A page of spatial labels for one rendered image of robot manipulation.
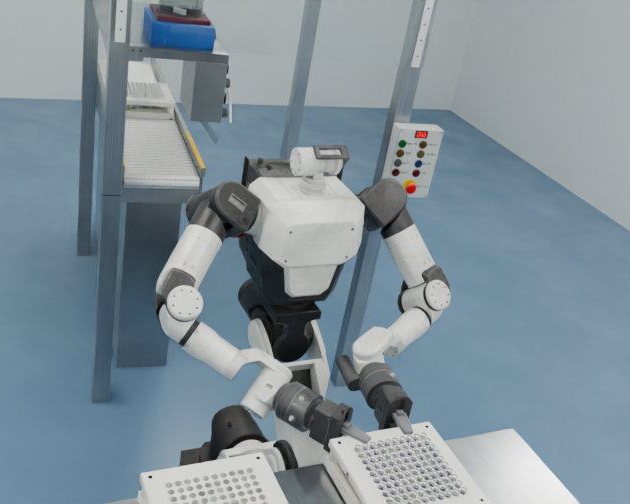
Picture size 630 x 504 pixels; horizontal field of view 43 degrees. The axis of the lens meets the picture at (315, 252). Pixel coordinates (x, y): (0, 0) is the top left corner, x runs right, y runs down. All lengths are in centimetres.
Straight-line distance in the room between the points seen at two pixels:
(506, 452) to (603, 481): 149
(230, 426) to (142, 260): 80
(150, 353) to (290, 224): 155
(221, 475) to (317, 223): 64
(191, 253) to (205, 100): 97
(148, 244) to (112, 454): 76
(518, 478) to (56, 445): 169
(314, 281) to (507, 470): 63
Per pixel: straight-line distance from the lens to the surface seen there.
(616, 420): 374
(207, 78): 264
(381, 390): 180
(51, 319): 359
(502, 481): 184
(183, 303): 172
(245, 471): 158
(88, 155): 382
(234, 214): 184
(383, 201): 201
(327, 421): 170
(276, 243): 188
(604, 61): 596
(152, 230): 299
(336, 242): 193
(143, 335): 323
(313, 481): 170
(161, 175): 277
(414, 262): 204
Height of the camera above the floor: 201
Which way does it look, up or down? 28 degrees down
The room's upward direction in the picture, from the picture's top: 11 degrees clockwise
